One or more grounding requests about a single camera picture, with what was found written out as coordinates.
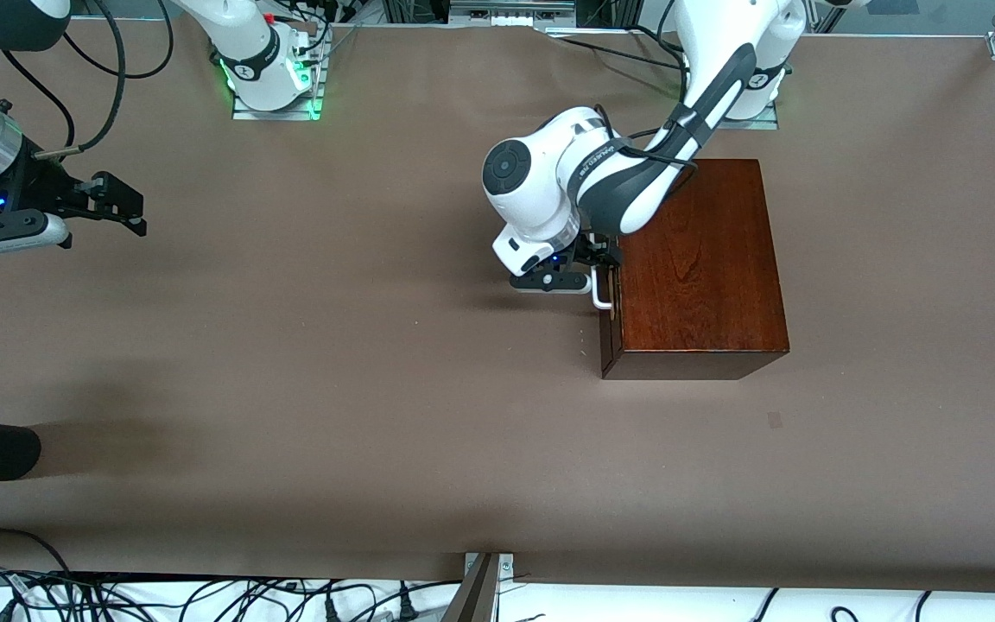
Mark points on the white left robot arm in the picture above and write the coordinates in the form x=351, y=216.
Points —
x=636, y=186

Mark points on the silver metal corner bracket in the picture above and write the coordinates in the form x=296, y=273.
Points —
x=506, y=566

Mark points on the dark brown wooden cabinet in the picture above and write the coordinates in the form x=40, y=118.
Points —
x=705, y=268

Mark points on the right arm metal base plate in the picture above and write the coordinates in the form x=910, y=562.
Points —
x=312, y=104

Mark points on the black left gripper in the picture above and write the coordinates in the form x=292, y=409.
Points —
x=589, y=251

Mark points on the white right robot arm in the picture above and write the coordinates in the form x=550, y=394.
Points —
x=247, y=52

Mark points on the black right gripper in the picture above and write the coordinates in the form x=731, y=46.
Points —
x=41, y=187

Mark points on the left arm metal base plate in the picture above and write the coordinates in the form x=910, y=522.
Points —
x=757, y=123

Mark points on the black power plug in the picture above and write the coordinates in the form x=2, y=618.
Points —
x=408, y=606
x=332, y=610

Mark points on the dark grey aluminium bar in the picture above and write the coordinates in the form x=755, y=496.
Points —
x=473, y=600

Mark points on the brown paper table cover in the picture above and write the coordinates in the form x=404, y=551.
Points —
x=377, y=389

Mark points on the silver socket panel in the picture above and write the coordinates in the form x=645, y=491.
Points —
x=510, y=10

